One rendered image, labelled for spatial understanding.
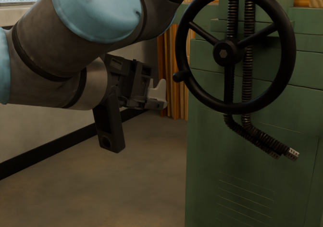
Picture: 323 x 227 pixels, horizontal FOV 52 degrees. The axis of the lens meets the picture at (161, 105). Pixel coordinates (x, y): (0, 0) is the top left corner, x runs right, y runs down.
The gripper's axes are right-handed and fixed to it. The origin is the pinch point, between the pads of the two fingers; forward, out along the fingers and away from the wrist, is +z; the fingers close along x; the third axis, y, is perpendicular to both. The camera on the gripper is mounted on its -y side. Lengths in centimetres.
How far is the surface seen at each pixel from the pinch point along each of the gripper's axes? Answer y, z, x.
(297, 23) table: 25.5, 26.4, -15.4
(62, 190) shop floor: -56, 51, 87
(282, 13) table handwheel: 22.4, 8.1, -17.9
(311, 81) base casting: 12.8, 31.1, -20.3
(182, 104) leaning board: -5, 154, 95
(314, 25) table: 25.3, 26.5, -19.2
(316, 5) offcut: 29.9, 26.2, -18.7
